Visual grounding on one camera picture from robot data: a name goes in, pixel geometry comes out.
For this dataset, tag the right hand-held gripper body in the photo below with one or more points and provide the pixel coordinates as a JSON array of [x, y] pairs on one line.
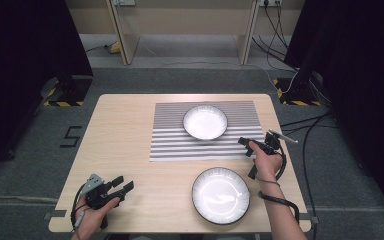
[[272, 145]]

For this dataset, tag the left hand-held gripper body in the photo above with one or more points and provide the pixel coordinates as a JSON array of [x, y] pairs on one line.
[[96, 196]]

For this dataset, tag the white ribbed plate dark rim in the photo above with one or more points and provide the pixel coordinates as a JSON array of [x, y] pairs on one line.
[[205, 122], [220, 196]]

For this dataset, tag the person's right hand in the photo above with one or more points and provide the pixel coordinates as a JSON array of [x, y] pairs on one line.
[[267, 166]]

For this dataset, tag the person's left hand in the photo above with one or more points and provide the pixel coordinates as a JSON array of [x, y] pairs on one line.
[[90, 221]]

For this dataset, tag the thin wrist band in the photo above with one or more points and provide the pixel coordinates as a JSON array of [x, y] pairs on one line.
[[268, 181]]

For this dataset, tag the black stand base striped tape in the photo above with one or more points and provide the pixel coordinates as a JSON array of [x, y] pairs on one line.
[[71, 93], [296, 95]]

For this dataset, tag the grey white striped placemat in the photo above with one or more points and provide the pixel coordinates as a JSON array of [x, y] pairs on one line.
[[170, 140]]

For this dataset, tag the black curtain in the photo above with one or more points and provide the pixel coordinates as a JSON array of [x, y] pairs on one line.
[[363, 83], [20, 66]]

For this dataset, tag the small yellow object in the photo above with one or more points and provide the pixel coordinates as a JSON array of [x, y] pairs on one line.
[[115, 48]]

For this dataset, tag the white power strip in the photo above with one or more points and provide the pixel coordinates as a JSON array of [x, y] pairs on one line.
[[123, 2]]

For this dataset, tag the white wall socket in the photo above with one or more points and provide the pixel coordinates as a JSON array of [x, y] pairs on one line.
[[270, 2]]

